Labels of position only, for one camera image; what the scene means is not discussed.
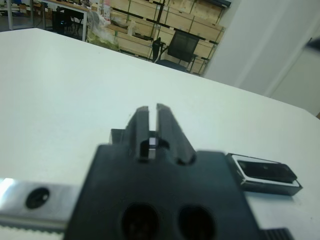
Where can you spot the black phone-like camera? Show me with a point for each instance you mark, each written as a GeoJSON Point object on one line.
{"type": "Point", "coordinates": [265, 171]}

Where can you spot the wooden top metal desk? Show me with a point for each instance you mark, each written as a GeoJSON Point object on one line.
{"type": "Point", "coordinates": [72, 6]}

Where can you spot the yellow green sack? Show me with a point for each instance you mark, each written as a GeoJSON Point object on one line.
{"type": "Point", "coordinates": [102, 32]}

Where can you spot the black office chair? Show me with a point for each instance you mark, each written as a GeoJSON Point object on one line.
{"type": "Point", "coordinates": [183, 45]}

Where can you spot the grey metal frame rack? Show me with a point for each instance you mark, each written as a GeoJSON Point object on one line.
{"type": "Point", "coordinates": [10, 15]}

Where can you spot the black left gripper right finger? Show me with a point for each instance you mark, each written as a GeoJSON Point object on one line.
{"type": "Point", "coordinates": [170, 130]}

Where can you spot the black box with white inlay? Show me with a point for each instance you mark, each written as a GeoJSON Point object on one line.
{"type": "Point", "coordinates": [270, 188]}

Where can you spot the black computer case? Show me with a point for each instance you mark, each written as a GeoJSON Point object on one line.
{"type": "Point", "coordinates": [60, 22]}

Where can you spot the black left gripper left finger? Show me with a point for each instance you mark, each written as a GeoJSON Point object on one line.
{"type": "Point", "coordinates": [140, 125]}

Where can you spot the wooden crate shelving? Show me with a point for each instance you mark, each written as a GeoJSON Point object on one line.
{"type": "Point", "coordinates": [175, 17]}

